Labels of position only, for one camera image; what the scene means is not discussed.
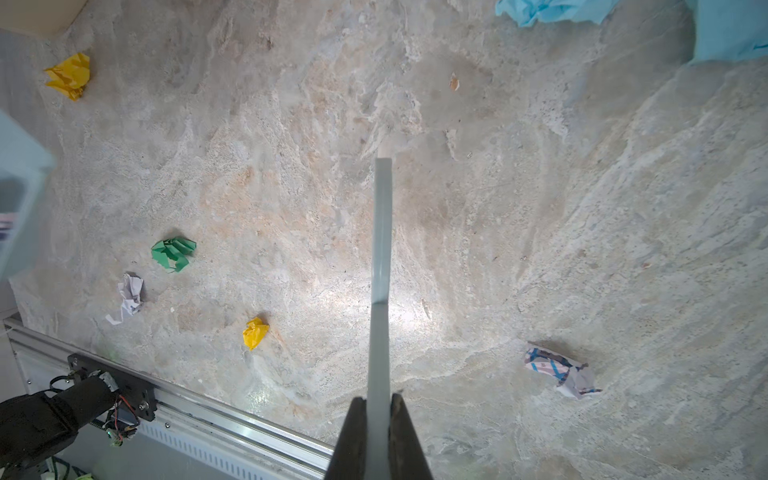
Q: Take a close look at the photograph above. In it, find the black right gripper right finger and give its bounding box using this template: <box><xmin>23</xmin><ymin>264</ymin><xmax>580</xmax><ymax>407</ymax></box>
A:
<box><xmin>388</xmin><ymin>393</ymin><xmax>433</xmax><ymax>480</ymax></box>

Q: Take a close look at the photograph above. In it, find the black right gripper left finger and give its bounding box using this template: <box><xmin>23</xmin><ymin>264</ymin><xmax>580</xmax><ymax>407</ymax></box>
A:
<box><xmin>324</xmin><ymin>397</ymin><xmax>367</xmax><ymax>480</ymax></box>

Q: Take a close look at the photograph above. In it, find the pale green hand brush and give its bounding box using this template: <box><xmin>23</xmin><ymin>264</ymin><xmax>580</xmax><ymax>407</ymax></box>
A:
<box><xmin>365</xmin><ymin>158</ymin><xmax>393</xmax><ymax>479</ymax></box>

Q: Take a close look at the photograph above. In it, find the pale green dustpan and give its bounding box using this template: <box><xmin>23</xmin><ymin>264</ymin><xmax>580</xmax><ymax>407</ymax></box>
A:
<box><xmin>1</xmin><ymin>113</ymin><xmax>55</xmax><ymax>280</ymax></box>

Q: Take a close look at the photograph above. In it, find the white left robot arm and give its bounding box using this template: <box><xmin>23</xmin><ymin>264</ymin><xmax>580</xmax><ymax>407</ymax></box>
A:
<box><xmin>1</xmin><ymin>377</ymin><xmax>117</xmax><ymax>479</ymax></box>

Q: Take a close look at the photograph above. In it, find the small yellow paper scrap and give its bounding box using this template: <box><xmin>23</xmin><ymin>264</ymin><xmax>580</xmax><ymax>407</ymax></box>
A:
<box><xmin>242</xmin><ymin>317</ymin><xmax>270</xmax><ymax>351</ymax></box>

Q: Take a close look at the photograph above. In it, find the printed paper scrap right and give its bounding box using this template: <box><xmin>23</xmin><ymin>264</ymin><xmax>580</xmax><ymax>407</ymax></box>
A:
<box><xmin>524</xmin><ymin>344</ymin><xmax>602</xmax><ymax>400</ymax></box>

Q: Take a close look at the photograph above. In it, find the left circuit board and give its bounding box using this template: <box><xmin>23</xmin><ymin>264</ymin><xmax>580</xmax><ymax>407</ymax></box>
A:
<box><xmin>101</xmin><ymin>395</ymin><xmax>141</xmax><ymax>447</ymax></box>

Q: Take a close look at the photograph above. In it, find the green crumpled paper scrap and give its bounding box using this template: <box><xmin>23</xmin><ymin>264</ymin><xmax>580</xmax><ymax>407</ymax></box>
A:
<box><xmin>151</xmin><ymin>237</ymin><xmax>197</xmax><ymax>272</ymax></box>

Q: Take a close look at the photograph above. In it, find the white paper scrap front left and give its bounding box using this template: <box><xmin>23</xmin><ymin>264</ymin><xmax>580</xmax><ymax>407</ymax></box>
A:
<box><xmin>105</xmin><ymin>273</ymin><xmax>144</xmax><ymax>325</ymax></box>

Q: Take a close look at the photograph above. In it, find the light blue crumpled paper scrap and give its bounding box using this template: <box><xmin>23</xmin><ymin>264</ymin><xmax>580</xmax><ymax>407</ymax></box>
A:
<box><xmin>495</xmin><ymin>0</ymin><xmax>619</xmax><ymax>28</ymax></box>

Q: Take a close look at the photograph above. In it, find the yellow paper scrap near bin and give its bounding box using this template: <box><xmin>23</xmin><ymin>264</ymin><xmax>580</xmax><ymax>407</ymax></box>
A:
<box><xmin>44</xmin><ymin>53</ymin><xmax>91</xmax><ymax>101</ymax></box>

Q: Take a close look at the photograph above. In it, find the light blue folded paper scrap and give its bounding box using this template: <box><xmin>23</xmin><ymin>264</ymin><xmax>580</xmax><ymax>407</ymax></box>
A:
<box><xmin>686</xmin><ymin>0</ymin><xmax>767</xmax><ymax>63</ymax></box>

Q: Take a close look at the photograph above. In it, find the cream plastic trash bin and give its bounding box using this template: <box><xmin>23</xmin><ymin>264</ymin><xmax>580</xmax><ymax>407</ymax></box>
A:
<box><xmin>0</xmin><ymin>0</ymin><xmax>87</xmax><ymax>38</ymax></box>

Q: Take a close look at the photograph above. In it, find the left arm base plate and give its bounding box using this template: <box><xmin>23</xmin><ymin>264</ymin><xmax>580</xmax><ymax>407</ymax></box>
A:
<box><xmin>67</xmin><ymin>353</ymin><xmax>158</xmax><ymax>422</ymax></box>

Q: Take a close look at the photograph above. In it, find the aluminium front rail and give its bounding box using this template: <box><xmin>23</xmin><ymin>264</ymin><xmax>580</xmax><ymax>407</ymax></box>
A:
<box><xmin>4</xmin><ymin>318</ymin><xmax>332</xmax><ymax>479</ymax></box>

